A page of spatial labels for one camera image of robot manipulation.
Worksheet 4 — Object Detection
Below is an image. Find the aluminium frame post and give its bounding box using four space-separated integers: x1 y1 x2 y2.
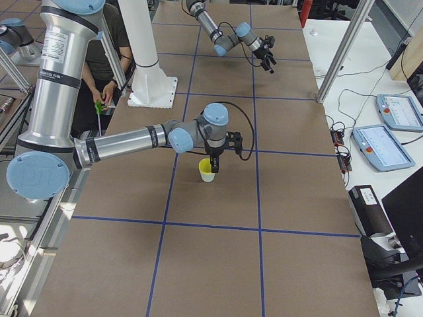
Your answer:
316 0 375 104

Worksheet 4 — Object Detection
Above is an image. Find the black computer monitor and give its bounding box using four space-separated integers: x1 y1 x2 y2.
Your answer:
382 168 423 258

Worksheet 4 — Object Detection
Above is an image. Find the green cup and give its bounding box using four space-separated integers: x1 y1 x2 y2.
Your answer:
200 172 215 183

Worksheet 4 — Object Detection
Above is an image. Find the seated person dark shirt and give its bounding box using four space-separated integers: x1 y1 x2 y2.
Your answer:
71 3 132 137

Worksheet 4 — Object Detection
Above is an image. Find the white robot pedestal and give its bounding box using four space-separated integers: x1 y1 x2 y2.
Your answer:
118 0 178 108

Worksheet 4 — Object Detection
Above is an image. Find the near teach pendant tablet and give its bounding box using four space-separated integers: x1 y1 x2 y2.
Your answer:
352 124 415 172

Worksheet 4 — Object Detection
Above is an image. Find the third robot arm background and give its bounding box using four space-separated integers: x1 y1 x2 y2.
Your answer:
1 18 41 61

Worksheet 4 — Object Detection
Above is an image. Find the green handled tool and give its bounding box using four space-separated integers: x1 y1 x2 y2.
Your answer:
95 100 105 136

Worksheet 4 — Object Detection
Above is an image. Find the red cylinder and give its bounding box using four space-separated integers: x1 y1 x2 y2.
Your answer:
299 0 313 28

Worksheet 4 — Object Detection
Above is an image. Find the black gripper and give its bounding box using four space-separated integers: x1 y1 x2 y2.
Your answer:
204 139 225 173
254 44 276 74

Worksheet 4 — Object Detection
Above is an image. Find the far teach pendant tablet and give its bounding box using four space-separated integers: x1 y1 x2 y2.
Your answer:
376 94 422 132

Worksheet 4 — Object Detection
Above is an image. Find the yellow cup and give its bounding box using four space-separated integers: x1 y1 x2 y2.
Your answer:
198 158 214 175

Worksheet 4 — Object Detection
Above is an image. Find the electronics board with wires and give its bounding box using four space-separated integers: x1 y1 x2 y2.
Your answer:
330 122 352 174

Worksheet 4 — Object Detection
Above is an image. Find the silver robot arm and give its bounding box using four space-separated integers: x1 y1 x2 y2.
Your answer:
181 0 276 74
6 1 229 199

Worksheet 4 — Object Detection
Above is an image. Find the teach pendant tablet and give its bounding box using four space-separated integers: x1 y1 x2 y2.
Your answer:
352 124 415 172
376 94 422 132

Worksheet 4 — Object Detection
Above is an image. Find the black box on desk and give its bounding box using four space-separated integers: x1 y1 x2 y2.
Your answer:
348 185 393 237

